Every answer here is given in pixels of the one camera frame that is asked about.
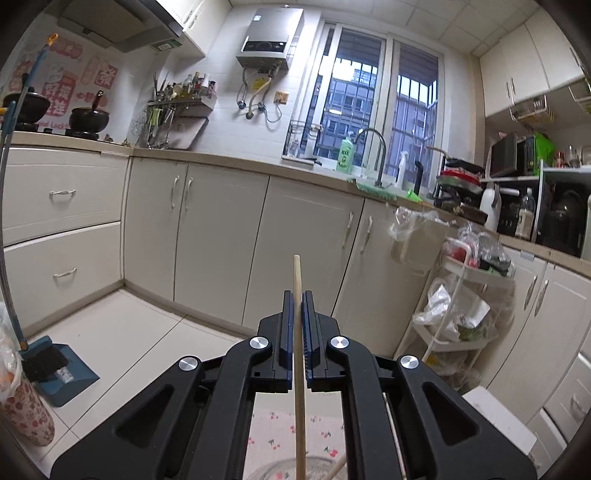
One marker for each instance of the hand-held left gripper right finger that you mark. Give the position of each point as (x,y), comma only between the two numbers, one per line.
(308,341)

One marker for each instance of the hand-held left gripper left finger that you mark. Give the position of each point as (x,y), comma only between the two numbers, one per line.
(289,341)

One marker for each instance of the light wooden chopstick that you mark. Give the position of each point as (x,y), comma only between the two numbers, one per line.
(337,467)
(300,415)

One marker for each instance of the clear glass cup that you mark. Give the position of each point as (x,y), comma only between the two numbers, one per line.
(277,470)

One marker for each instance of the hanging kitchen utensils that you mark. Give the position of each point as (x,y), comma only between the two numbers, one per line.
(152,129)

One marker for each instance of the white base cabinet door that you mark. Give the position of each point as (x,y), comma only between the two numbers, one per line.
(217,249)
(152,240)
(374,286)
(304,226)

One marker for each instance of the cherry print tablecloth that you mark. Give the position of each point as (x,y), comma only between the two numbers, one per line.
(272,429)

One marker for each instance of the beige hanging bin with bag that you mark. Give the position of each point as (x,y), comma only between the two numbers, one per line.
(415,240)

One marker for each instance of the white trolley cart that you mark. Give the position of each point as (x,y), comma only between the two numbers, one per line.
(461,318)

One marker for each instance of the green dish cloth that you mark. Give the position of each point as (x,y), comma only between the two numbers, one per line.
(376,190)

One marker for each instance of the green dish soap bottle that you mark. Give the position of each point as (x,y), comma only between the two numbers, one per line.
(345,157)

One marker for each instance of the beige kitchen countertop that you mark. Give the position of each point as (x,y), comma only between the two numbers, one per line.
(231,161)

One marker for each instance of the white spray bottle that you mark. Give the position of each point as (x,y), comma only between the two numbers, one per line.
(400,173)

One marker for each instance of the black slim tap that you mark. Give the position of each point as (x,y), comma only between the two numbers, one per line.
(418,177)

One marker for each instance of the curved metal faucet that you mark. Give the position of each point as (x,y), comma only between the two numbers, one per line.
(382,152)

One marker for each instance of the white box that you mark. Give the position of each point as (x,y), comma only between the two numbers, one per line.
(498,420)

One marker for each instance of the stack of pots and pans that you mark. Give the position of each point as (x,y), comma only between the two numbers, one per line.
(457,189)

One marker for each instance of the blue dustpan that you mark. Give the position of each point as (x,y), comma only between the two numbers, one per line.
(74,378)

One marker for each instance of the white plastic jug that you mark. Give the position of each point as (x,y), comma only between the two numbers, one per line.
(489,212)

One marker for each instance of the white deep cabinet drawer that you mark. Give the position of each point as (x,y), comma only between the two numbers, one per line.
(64,295)

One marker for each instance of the white cutting board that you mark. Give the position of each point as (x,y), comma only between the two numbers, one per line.
(187,134)

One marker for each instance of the white base cabinets under shelf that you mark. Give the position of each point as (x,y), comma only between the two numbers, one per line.
(554,314)

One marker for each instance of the clear plastic bottle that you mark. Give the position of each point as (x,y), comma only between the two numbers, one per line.
(525,217)

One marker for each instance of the barred kitchen window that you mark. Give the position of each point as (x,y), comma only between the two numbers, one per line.
(369,92)

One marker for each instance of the white shallow cabinet drawer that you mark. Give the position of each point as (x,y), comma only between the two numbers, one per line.
(64,207)

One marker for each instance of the floral patterned bin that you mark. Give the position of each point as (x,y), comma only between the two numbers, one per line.
(27,415)

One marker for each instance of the black microwave oven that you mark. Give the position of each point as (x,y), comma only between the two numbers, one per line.
(505,154)

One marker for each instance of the black round appliance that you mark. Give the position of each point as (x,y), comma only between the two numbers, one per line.
(563,226)

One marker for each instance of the white shelf rack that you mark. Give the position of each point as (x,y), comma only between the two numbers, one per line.
(545,173)

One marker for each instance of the black wok with lid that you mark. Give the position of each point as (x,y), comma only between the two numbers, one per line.
(88,120)
(25,108)

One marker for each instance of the bright green bag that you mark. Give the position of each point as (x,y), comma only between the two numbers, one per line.
(545,152)

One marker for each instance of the white upper cabinets beside hood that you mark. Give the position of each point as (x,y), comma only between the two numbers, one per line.
(203,23)

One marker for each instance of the white upper cabinets by shelf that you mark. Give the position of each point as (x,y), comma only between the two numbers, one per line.
(526,64)

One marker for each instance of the grey range hood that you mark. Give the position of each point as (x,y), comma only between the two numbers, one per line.
(115,23)

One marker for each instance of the beige wall outlet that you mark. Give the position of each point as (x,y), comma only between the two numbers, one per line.
(282,97)

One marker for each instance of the wall spice rack with bottles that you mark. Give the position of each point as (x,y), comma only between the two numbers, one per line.
(189,99)

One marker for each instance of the silver wall water heater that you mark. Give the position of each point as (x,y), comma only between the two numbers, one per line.
(270,37)

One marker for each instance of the red wall stickers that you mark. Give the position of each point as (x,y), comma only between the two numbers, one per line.
(69,83)

